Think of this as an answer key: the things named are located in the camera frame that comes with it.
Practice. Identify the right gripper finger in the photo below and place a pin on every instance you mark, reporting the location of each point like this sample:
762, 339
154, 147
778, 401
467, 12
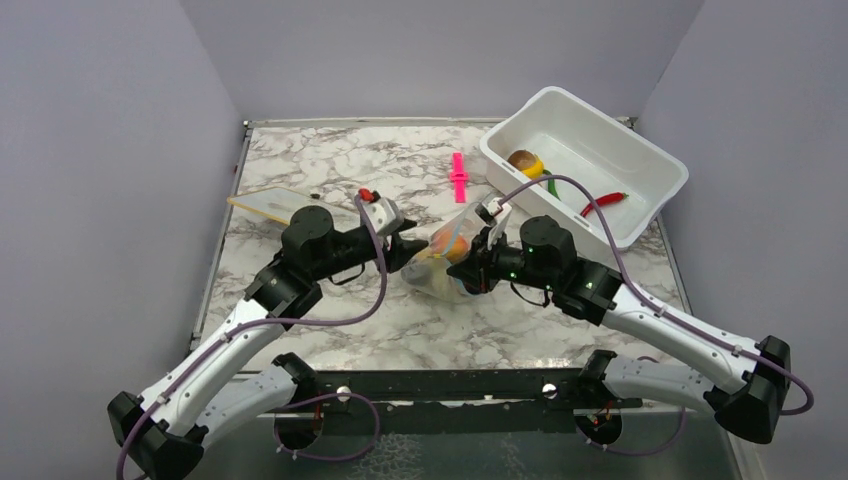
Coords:
481, 246
468, 274

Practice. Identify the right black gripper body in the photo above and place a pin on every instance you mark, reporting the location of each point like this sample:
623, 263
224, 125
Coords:
508, 263

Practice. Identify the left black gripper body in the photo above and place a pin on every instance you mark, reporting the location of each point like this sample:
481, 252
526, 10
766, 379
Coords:
351, 252

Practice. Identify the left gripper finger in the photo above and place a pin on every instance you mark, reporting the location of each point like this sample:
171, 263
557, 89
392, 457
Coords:
399, 252
402, 226

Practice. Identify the clear zip top bag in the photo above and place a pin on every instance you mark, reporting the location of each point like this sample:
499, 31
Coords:
428, 274

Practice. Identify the orange pumpkin toy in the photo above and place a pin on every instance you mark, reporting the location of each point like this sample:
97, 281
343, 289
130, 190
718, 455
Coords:
440, 242

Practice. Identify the peach toy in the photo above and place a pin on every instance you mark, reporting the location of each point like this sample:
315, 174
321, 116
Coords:
455, 248

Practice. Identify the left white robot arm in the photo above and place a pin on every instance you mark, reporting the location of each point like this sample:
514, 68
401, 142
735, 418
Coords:
165, 429

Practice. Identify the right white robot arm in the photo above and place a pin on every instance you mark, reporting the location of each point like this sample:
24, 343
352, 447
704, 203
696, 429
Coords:
736, 379

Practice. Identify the green cucumber toy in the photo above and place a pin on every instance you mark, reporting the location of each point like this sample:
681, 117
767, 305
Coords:
551, 184

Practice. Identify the pink plastic clip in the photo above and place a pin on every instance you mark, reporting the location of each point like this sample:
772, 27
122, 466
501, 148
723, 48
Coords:
458, 177

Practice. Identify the yellow banana toy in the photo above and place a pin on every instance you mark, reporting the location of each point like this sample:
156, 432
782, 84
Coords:
533, 169

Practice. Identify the red chili pepper toy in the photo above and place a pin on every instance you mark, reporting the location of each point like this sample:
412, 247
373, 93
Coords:
604, 201

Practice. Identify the white plastic bin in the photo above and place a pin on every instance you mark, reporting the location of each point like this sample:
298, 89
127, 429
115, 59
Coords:
574, 139

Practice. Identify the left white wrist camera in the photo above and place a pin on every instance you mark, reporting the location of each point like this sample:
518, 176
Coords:
382, 212

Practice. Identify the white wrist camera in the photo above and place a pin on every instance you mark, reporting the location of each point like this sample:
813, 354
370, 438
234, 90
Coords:
495, 214
382, 212

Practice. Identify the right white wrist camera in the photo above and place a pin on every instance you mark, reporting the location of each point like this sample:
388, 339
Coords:
495, 214

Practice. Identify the black metal base rail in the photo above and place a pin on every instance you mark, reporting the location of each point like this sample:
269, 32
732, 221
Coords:
431, 402

